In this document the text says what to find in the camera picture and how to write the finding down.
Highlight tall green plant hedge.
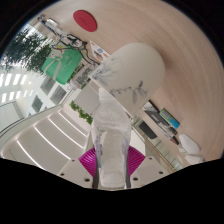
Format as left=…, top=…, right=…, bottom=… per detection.
left=1, top=31, right=54, bottom=75

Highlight small grey-white computer mouse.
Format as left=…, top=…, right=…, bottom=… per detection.
left=184, top=153, right=205, bottom=166

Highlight green tote bag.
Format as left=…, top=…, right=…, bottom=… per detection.
left=41, top=48, right=84, bottom=86

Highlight long ceiling light strips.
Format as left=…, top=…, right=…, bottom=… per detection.
left=13, top=109, right=91, bottom=168

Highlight low leafy green plants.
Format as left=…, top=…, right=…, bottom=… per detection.
left=69, top=99, right=94, bottom=126

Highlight white mug with grey print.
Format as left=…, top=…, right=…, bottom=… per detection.
left=91, top=42, right=166, bottom=118

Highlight flat round red coaster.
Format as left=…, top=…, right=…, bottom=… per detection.
left=72, top=9, right=98, bottom=33

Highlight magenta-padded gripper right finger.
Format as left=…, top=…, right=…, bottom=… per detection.
left=125, top=145, right=168, bottom=190

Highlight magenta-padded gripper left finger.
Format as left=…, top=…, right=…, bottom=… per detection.
left=57, top=147, right=100, bottom=190

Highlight tangle of black cables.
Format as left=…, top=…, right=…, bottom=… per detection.
left=49, top=29, right=101, bottom=64

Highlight white computer mouse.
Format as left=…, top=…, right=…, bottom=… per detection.
left=178, top=133, right=202, bottom=156

